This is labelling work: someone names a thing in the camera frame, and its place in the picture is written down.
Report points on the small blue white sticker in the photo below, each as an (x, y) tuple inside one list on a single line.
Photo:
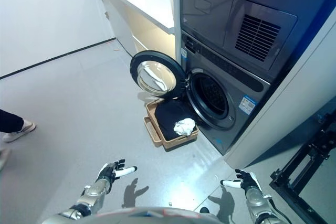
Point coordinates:
[(184, 56)]

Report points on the white sneaker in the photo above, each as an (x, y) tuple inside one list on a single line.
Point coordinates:
[(18, 132)]

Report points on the narrow white vertical panel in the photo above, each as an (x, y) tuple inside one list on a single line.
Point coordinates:
[(177, 11)]

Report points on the grey stacked dryer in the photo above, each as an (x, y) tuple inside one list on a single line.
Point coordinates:
[(210, 19)]

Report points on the tan plastic laundry basket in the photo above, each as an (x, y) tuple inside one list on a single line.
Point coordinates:
[(181, 142)]

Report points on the white cabinet side panel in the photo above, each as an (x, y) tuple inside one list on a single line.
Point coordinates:
[(283, 108)]

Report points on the black clothes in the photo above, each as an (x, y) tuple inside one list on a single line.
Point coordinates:
[(168, 119)]

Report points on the person's dark trouser leg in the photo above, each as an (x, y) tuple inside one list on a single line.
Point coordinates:
[(9, 121)]

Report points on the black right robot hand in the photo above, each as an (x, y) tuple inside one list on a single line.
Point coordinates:
[(249, 180)]

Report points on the white crumpled cloth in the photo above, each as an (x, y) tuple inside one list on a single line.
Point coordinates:
[(185, 127)]

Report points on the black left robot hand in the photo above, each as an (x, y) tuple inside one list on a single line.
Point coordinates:
[(107, 172)]

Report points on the round glass washing machine door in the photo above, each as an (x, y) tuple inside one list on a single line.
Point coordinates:
[(156, 74)]

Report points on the silver robot torso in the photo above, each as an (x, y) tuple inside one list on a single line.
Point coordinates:
[(136, 216)]

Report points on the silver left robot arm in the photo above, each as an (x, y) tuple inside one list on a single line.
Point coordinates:
[(92, 195)]

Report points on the black metal frame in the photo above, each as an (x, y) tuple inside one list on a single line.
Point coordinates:
[(286, 179)]

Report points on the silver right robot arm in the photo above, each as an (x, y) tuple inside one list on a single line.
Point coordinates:
[(256, 199)]

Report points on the blue energy label sticker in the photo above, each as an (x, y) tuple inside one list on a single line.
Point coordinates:
[(248, 104)]

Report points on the grey front-load washing machine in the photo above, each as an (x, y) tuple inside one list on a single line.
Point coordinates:
[(236, 129)]

